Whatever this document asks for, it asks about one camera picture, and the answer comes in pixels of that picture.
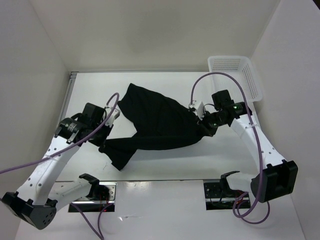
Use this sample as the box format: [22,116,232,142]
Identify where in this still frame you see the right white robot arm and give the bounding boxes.
[189,90,298,203]

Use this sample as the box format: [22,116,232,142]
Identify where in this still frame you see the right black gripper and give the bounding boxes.
[195,109,227,137]

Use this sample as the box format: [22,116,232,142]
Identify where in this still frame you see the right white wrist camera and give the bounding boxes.
[188,100,207,120]

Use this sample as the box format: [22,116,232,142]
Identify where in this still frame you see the white perforated plastic basket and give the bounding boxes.
[207,55,263,103]

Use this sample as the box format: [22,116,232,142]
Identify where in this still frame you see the black shorts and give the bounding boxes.
[98,83,213,171]

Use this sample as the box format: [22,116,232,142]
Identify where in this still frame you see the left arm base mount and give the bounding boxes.
[68,181,117,213]

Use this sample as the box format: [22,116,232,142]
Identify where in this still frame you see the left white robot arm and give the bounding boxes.
[1,103,120,230]

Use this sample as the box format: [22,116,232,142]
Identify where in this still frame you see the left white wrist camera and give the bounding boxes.
[103,107,121,128]

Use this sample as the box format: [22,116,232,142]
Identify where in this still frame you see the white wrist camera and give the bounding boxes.
[103,107,121,128]
[188,100,207,120]

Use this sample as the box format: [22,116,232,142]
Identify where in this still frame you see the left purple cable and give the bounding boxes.
[0,92,121,240]

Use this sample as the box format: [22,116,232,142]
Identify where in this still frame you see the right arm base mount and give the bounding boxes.
[203,179,243,211]

